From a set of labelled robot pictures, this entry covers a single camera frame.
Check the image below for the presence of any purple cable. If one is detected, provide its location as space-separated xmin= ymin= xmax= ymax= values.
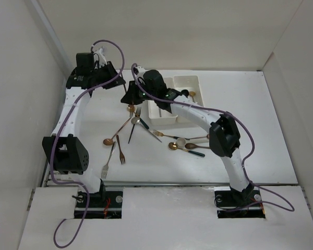
xmin=49 ymin=39 xmax=126 ymax=246
xmin=131 ymin=62 xmax=295 ymax=212

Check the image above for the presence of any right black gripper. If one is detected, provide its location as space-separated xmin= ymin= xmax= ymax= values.
xmin=121 ymin=79 xmax=157 ymax=105

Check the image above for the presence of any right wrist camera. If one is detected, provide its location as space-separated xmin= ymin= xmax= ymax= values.
xmin=134 ymin=66 xmax=146 ymax=80

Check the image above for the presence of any right white plastic bin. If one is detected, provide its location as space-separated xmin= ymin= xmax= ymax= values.
xmin=173 ymin=75 xmax=204 ymax=106

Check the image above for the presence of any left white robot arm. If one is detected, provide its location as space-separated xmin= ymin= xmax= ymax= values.
xmin=42 ymin=50 xmax=125 ymax=207

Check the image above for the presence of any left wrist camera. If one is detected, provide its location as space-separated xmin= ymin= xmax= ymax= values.
xmin=93 ymin=46 xmax=107 ymax=69

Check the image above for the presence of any left white plastic bin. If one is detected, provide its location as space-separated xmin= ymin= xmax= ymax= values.
xmin=147 ymin=77 xmax=178 ymax=125

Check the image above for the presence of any gold fork black handle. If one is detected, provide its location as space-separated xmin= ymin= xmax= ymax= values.
xmin=152 ymin=130 xmax=180 ymax=140

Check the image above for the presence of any copper round spoon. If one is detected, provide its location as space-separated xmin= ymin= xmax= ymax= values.
xmin=103 ymin=118 xmax=131 ymax=146

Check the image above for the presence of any white measuring scoop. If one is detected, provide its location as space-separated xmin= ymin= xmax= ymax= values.
xmin=176 ymin=137 xmax=209 ymax=147

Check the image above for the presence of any gold spoon near bins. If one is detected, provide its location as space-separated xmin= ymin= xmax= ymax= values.
xmin=128 ymin=105 xmax=135 ymax=113

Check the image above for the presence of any black spoon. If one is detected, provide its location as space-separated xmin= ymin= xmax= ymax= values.
xmin=181 ymin=89 xmax=189 ymax=98

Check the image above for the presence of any small copper spoon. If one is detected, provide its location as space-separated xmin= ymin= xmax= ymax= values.
xmin=188 ymin=134 xmax=209 ymax=140

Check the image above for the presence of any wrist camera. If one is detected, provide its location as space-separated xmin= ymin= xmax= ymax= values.
xmin=134 ymin=66 xmax=146 ymax=80
xmin=93 ymin=46 xmax=107 ymax=69

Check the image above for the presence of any silver spoon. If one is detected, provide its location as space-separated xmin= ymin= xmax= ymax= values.
xmin=131 ymin=117 xmax=162 ymax=143

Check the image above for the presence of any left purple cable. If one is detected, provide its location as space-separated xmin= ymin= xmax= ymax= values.
xmin=49 ymin=39 xmax=126 ymax=246

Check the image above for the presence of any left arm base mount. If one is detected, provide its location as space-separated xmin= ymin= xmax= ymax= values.
xmin=72 ymin=184 xmax=124 ymax=219

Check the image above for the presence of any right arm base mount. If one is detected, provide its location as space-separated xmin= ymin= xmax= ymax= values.
xmin=214 ymin=186 xmax=266 ymax=219

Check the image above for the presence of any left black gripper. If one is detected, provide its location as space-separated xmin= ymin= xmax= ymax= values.
xmin=91 ymin=61 xmax=125 ymax=90

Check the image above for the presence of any copper small fork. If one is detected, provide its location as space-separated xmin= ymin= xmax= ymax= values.
xmin=116 ymin=135 xmax=126 ymax=165

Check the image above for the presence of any white plastic bin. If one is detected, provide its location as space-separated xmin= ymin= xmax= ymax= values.
xmin=173 ymin=75 xmax=204 ymax=106
xmin=147 ymin=77 xmax=178 ymax=125

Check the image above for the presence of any brown copper spoon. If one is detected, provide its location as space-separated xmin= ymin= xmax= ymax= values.
xmin=185 ymin=143 xmax=210 ymax=149

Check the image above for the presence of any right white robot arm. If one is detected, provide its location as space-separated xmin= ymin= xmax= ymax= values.
xmin=121 ymin=64 xmax=254 ymax=205

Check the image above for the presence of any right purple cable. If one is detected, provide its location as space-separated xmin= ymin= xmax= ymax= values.
xmin=131 ymin=62 xmax=295 ymax=212

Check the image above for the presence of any silver fork black handle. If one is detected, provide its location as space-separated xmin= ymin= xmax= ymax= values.
xmin=128 ymin=107 xmax=141 ymax=144

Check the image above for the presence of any copper long fork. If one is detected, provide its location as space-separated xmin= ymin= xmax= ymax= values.
xmin=128 ymin=105 xmax=135 ymax=117

